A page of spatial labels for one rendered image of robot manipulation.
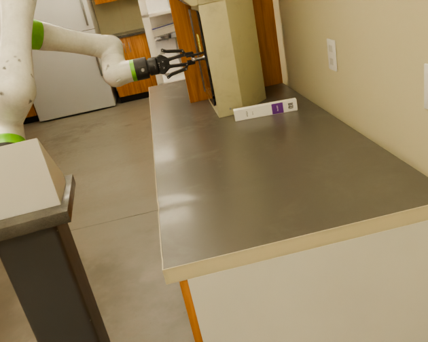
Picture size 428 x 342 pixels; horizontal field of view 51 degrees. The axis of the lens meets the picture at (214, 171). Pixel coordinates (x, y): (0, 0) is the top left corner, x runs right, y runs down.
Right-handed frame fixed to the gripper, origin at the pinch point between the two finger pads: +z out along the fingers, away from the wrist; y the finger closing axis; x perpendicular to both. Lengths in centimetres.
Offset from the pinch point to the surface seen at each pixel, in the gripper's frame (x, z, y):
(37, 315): -66, -75, -64
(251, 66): -2.4, 23.8, -8.4
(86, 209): 138, -98, -118
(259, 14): 26.2, 37.0, 10.0
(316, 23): -22, 48, 6
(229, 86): -10.6, 11.3, -13.4
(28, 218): -70, -65, -27
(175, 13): 26.0, -2.7, 18.3
